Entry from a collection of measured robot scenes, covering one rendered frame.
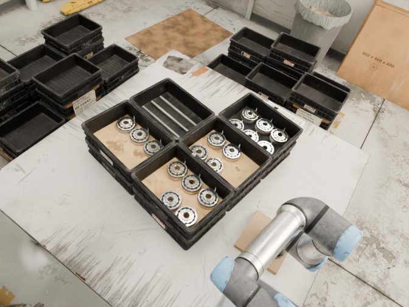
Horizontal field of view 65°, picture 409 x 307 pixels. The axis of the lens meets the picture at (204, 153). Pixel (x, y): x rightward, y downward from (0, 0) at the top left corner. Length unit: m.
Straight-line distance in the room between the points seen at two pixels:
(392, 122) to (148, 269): 3.02
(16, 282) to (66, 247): 0.84
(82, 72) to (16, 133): 0.66
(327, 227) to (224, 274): 0.39
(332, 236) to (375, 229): 1.88
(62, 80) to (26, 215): 1.24
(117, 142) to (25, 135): 1.06
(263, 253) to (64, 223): 1.09
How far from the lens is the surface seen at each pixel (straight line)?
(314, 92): 2.89
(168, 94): 2.02
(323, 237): 1.07
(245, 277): 0.82
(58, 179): 1.84
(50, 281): 2.38
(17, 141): 2.67
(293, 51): 3.27
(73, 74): 2.74
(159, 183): 1.60
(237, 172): 1.69
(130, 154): 1.71
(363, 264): 2.74
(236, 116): 1.96
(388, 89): 4.09
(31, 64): 3.09
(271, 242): 0.91
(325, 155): 2.14
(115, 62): 3.00
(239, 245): 1.62
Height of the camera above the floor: 2.19
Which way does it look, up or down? 52 degrees down
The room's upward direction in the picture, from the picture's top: 11 degrees clockwise
